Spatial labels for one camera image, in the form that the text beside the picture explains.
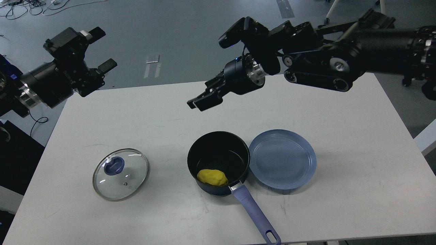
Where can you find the black box at left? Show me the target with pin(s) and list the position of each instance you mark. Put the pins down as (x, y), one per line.
(19, 158)

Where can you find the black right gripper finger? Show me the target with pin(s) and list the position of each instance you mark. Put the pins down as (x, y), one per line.
(201, 102)
(215, 99)

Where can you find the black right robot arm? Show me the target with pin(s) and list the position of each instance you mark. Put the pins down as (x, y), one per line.
(328, 57)

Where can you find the yellow toy potato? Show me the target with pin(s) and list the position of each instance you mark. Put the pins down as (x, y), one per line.
(214, 177)

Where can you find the blue plate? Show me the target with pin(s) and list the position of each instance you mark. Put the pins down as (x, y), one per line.
(282, 159)

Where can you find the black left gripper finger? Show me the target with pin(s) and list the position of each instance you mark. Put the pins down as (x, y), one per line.
(70, 45)
(97, 75)

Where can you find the black saucepan purple handle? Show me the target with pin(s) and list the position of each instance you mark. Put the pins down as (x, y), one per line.
(228, 153)

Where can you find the white side table corner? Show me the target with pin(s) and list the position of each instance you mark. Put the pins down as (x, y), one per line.
(426, 140)

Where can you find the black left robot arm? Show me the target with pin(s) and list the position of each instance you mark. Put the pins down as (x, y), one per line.
(9, 91)

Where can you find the grey floor tape strip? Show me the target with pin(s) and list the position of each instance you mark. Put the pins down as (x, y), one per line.
(285, 9)

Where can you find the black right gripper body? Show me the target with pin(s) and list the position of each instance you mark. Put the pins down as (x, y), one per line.
(240, 76)

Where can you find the white chair legs with casters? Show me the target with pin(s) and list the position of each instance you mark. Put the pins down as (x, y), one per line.
(381, 3)

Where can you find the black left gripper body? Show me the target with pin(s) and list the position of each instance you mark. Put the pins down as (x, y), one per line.
(53, 84)

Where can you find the glass pot lid blue knob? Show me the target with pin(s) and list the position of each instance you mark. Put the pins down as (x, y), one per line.
(120, 174)

